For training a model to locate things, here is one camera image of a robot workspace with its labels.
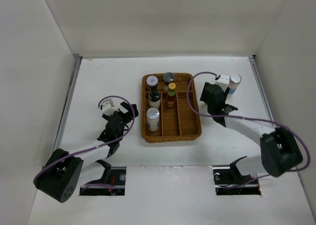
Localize clear top salt grinder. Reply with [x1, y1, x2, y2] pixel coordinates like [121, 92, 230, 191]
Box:
[162, 72, 175, 91]

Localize white jar silver lid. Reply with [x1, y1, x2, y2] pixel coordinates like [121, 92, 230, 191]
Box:
[146, 107, 160, 132]

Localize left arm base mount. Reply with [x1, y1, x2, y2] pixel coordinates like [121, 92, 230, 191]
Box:
[79, 160, 127, 196]

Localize tall jar silver lid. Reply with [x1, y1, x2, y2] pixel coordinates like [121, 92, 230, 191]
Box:
[227, 74, 241, 98]

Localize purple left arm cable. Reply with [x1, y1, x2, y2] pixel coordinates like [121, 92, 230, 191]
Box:
[33, 96, 135, 188]

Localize spice jar white red lid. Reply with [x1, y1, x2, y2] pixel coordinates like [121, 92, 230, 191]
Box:
[146, 75, 158, 89]

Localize brown wicker basket tray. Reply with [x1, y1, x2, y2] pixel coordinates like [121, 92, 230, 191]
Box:
[141, 73, 201, 143]

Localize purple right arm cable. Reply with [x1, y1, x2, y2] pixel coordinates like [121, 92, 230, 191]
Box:
[187, 72, 311, 186]

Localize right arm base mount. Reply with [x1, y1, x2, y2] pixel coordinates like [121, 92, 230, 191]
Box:
[212, 156, 261, 196]

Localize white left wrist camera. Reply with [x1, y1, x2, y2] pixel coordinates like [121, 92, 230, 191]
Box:
[98, 98, 119, 116]

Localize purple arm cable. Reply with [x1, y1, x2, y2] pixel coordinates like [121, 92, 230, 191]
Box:
[33, 96, 135, 188]
[187, 72, 311, 186]

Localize dark sauce bottle black cap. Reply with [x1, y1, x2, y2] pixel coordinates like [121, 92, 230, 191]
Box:
[148, 87, 161, 109]

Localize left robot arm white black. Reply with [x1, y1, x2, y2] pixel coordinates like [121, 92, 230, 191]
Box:
[33, 99, 139, 203]

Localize red chili sauce bottle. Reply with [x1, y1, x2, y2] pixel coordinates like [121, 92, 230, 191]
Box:
[166, 83, 176, 108]

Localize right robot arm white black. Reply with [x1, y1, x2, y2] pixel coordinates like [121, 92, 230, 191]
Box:
[200, 82, 303, 177]

